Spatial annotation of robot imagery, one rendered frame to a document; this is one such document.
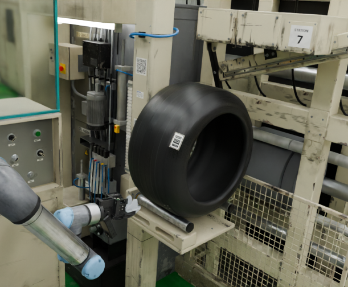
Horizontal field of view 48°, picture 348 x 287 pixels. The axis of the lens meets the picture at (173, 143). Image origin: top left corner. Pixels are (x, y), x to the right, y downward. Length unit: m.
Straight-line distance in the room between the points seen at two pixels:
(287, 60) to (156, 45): 0.57
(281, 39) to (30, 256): 1.53
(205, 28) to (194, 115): 0.53
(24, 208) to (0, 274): 1.02
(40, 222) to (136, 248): 1.05
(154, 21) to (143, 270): 1.28
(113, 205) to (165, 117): 0.39
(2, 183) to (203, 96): 0.82
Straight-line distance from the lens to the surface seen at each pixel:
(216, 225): 1.91
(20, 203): 1.10
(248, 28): 1.73
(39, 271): 2.20
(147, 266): 2.21
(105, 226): 1.49
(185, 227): 1.67
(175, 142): 1.46
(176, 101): 1.55
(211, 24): 1.86
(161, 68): 1.81
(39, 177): 2.01
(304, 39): 1.60
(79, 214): 1.38
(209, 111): 1.53
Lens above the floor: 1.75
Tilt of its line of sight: 19 degrees down
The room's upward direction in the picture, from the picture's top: 4 degrees clockwise
